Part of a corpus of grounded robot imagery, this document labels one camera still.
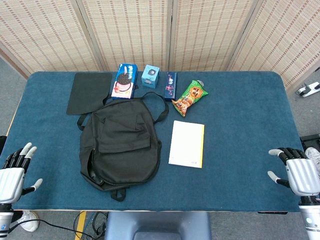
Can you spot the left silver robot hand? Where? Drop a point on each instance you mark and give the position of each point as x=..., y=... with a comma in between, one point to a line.
x=11, y=180

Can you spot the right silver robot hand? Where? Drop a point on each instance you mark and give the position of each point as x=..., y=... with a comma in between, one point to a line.
x=303, y=175

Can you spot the black fabric backpack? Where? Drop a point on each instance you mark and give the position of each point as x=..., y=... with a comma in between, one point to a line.
x=120, y=150

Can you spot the white book yellow spine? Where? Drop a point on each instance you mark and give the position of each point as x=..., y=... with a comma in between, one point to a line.
x=186, y=143

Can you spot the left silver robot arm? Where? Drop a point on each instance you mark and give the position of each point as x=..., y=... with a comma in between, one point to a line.
x=5, y=222

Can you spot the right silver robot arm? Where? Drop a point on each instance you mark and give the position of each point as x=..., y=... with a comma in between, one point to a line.
x=311, y=220

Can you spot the white sneaker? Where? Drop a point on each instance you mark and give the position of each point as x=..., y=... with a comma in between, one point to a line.
x=29, y=222
x=314, y=156

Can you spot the black equipment block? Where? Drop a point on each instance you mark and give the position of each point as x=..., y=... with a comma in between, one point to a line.
x=310, y=140
x=2, y=145

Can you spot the blue table cloth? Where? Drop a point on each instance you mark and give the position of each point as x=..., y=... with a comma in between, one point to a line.
x=237, y=150

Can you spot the white wheeled stand foot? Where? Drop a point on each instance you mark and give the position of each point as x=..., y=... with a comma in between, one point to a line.
x=308, y=89

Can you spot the black flat pad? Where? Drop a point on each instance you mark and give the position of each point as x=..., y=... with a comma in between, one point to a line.
x=87, y=92

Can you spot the green orange snack bag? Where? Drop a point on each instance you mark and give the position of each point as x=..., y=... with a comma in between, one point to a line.
x=191, y=96

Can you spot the blue cookie box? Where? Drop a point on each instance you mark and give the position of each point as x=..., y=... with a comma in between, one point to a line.
x=124, y=82

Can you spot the blue-grey robot torso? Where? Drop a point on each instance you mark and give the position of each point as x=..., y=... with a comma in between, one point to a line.
x=157, y=226

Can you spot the dark blue slim box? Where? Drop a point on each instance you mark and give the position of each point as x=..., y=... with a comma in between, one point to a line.
x=170, y=86

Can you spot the light blue cube box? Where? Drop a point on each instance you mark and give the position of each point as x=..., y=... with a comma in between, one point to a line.
x=150, y=76

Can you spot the bamboo folding screen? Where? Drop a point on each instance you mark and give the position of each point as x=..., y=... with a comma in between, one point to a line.
x=130, y=32

